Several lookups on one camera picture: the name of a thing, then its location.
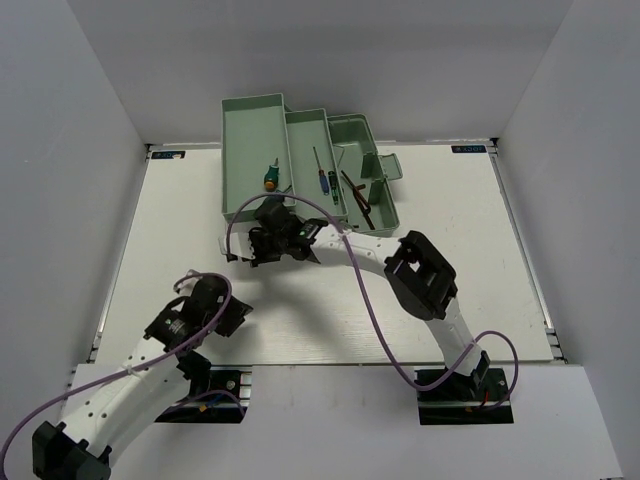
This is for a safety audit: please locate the stubby green screwdriver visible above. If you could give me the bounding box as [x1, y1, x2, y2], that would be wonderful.
[263, 157, 279, 192]
[268, 185, 292, 203]

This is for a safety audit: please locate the blue red handled screwdriver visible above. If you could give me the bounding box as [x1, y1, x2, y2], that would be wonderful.
[312, 147, 330, 195]

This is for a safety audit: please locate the thin green precision screwdriver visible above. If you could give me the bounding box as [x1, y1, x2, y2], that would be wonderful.
[327, 170, 341, 207]

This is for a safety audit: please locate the mint green plastic toolbox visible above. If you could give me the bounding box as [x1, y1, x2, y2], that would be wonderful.
[221, 93, 403, 236]

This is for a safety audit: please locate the long brown hex key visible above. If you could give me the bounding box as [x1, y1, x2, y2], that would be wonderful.
[352, 184, 375, 230]

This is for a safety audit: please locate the brown hex key front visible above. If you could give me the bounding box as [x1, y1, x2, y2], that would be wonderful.
[341, 170, 370, 209]

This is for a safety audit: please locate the stubby green screwdriver front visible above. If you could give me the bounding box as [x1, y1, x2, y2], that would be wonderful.
[268, 185, 292, 203]

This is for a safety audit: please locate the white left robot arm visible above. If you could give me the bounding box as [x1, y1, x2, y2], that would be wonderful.
[32, 273, 253, 479]

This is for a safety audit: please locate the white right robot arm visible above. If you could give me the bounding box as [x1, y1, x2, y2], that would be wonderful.
[221, 193, 490, 401]

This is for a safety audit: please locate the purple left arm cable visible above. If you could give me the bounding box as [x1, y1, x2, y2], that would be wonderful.
[0, 271, 247, 461]

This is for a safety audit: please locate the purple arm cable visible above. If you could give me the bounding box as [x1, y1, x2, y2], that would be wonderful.
[224, 194, 520, 411]
[0, 271, 247, 461]

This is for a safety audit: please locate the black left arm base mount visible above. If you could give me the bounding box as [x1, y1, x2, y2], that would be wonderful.
[155, 367, 252, 425]

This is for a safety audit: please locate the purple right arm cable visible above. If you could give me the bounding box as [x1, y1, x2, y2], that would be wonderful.
[224, 194, 520, 411]

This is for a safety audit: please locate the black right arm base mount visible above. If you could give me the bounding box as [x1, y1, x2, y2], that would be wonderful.
[417, 368, 514, 426]

